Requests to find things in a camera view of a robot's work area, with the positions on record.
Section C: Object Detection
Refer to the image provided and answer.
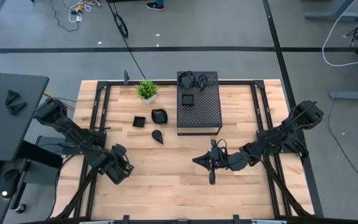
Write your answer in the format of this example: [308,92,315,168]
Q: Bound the black computer mouse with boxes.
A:
[0,169,21,199]

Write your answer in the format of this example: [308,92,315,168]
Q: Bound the black perforated metal shelf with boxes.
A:
[175,72,223,137]

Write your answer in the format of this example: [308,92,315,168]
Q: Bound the black angular object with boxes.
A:
[6,101,27,116]
[4,90,21,106]

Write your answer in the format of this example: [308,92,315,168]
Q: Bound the green plant in white pot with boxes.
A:
[134,79,160,105]

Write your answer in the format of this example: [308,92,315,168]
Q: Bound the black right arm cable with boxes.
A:
[215,138,229,156]

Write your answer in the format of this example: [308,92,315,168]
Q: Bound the black desk leg bar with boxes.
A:
[17,140,63,169]

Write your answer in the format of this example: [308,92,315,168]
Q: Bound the white floor cable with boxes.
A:
[321,0,358,68]

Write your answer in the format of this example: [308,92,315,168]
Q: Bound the black leaf-shaped mini plate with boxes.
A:
[178,70,197,89]
[151,108,168,124]

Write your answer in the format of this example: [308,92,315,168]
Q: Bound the black square mini plate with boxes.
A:
[132,116,146,128]
[181,94,195,107]

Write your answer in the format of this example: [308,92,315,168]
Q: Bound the grey desk foot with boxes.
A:
[305,0,358,22]
[329,85,358,100]

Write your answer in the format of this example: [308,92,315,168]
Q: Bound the black teardrop mini plate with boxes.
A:
[152,129,164,145]
[196,73,209,92]

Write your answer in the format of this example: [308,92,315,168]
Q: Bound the dark grey desk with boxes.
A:
[0,72,50,162]

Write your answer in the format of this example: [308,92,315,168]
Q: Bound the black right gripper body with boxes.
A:
[209,139,241,185]

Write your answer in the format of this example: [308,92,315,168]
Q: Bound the person's foot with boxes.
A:
[145,1,165,12]

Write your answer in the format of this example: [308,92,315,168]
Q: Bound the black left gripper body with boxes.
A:
[96,143,135,185]

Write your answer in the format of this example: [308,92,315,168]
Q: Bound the long black floor cable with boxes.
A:
[106,0,147,81]

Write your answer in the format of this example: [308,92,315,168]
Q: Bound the white cable bundle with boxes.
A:
[68,0,102,24]

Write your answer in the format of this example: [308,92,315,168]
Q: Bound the yellow floor cable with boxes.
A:
[44,91,76,112]

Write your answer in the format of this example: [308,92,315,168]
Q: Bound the black oval loop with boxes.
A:
[114,12,129,39]

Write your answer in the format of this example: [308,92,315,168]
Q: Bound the thin black floor cable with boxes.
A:
[48,0,80,32]

